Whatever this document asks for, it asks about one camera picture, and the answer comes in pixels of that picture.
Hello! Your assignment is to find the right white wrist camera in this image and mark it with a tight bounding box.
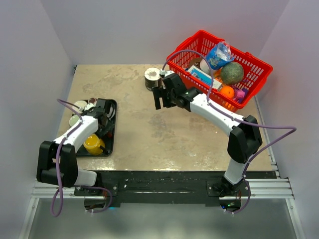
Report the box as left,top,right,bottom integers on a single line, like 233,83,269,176
159,69,174,79

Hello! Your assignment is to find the yellow mug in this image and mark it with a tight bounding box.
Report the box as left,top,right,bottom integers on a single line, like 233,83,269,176
83,134,107,156

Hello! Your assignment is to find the orange fruit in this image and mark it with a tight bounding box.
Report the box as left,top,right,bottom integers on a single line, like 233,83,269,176
220,86,235,99

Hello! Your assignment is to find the blue white snack bag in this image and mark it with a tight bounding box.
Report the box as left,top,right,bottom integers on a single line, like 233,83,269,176
205,41,234,70

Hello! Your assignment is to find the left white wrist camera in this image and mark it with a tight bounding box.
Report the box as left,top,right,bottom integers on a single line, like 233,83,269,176
80,103,95,113

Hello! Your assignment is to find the black labelled can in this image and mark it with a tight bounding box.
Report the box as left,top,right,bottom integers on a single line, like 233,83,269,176
144,67,162,91

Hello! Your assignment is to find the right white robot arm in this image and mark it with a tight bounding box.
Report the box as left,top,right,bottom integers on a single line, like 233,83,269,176
152,70,262,196

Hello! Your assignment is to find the pale green mug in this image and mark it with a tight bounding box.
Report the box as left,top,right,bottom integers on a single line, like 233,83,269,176
69,115,79,127

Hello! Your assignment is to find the black plastic tray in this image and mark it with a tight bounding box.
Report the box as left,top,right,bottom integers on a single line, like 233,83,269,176
76,101,117,157

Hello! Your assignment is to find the green melon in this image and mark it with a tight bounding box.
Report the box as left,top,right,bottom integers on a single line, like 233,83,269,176
220,61,244,85

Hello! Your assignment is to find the pale blue mug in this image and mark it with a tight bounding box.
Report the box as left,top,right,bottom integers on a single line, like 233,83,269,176
107,103,116,120

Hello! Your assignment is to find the purple toy block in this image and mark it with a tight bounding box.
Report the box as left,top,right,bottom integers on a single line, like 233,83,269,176
233,87,249,104

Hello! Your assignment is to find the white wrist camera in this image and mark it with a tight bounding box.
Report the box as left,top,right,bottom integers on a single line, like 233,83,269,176
80,103,95,113
159,69,174,79

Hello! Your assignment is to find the brown floral mug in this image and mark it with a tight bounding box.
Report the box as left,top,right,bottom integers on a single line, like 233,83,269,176
100,122,114,138

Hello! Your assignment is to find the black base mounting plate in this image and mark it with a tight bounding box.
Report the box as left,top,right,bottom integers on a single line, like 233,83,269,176
73,170,278,208

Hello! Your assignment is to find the red plastic basket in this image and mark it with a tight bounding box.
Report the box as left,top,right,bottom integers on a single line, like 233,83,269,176
167,30,273,112

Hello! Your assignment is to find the blue white box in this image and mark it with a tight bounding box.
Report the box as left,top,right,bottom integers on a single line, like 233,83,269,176
187,65,223,91

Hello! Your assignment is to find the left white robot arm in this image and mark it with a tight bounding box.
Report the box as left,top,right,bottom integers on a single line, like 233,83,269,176
36,99,117,195

